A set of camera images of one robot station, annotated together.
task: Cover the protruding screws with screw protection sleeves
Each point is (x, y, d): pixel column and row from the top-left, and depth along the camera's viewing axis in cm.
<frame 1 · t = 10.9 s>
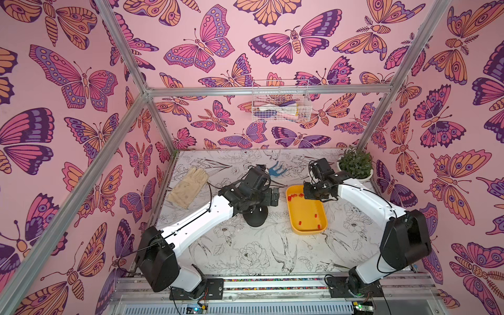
left hand: (272, 193, 79), fingers open
right hand: (307, 192, 88), fingers closed
cream fabric glove: (186, 190, 105), on the table
yellow plastic tray: (308, 216, 93), on the table
potted green plant: (357, 163, 92), point 18 cm above the table

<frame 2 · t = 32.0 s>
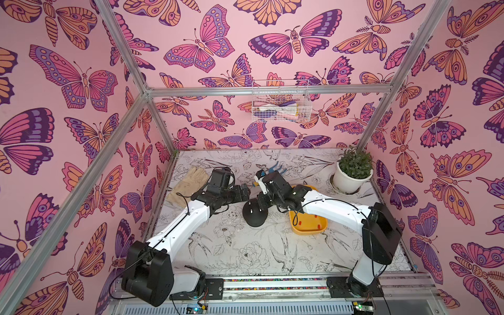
left hand: (244, 191, 84), fingers open
right hand: (258, 195, 84), fingers closed
the named things where they were.

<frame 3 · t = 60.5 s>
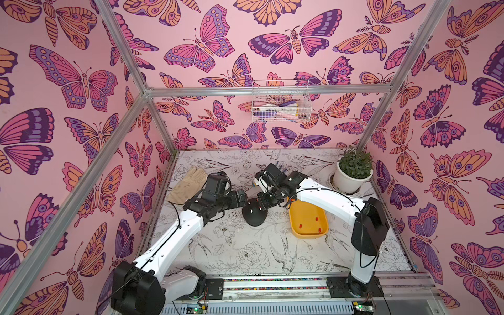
left hand: (240, 196, 82), fingers open
right hand: (260, 202, 83), fingers closed
the named things where they were.

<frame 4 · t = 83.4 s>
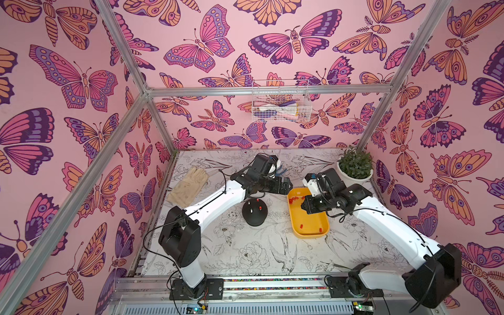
left hand: (287, 185, 81), fingers open
right hand: (303, 204, 79), fingers closed
red screw sleeve: (260, 207, 85), point 12 cm above the table
red screw sleeve 2: (258, 200, 88), point 12 cm above the table
the other named things where they were.

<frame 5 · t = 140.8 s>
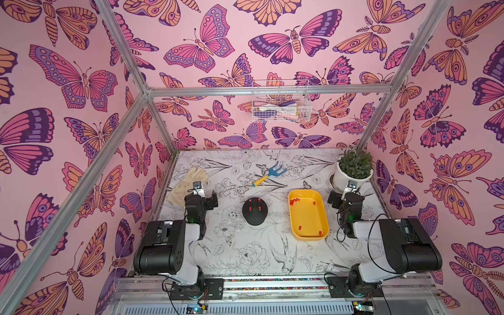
left hand: (205, 190, 94), fingers open
right hand: (345, 191, 93), fingers open
blue yellow garden fork: (272, 171, 112), on the table
the other named things where they were.

